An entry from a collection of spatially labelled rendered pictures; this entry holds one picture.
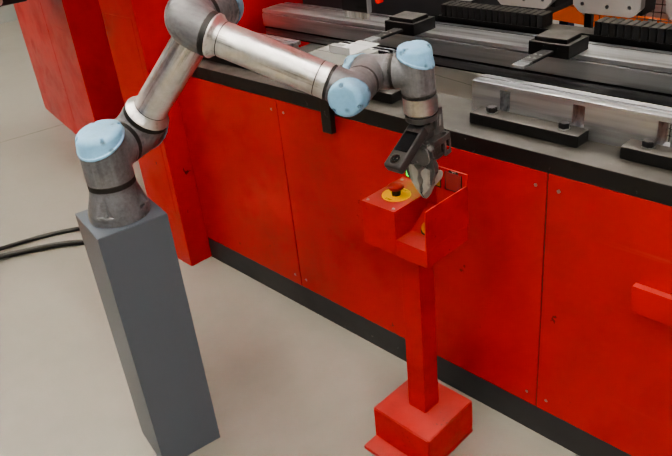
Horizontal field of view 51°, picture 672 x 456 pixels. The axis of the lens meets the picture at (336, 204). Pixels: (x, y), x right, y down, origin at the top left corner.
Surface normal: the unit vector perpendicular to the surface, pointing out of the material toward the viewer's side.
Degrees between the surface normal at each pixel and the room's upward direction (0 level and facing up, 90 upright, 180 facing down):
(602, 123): 90
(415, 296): 90
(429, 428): 0
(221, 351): 0
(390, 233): 90
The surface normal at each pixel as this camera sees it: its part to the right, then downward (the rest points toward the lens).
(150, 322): 0.58, 0.33
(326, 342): -0.10, -0.88
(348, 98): -0.33, 0.47
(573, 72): -0.70, 0.40
